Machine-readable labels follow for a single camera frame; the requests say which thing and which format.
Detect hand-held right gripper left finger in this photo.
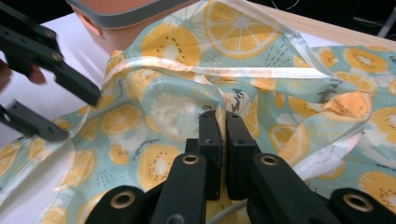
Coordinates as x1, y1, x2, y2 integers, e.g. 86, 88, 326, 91
185, 109, 224, 201

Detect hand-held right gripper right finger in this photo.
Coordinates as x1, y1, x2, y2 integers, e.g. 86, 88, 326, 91
225, 111, 262, 201

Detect fruit print cloth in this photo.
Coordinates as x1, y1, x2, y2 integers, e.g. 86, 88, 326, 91
0, 0, 396, 224

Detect white board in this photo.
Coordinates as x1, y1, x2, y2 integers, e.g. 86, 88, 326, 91
0, 12, 110, 224

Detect orange basket with grey rim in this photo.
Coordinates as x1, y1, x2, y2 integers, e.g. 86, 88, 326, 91
65, 0, 201, 56

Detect wooden table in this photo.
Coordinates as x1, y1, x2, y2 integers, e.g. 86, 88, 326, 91
248, 2, 396, 53

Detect grey metal stand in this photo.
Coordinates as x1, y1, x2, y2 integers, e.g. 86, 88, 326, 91
376, 5, 396, 39

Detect grey cable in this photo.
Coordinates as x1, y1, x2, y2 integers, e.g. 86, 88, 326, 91
205, 199, 249, 224

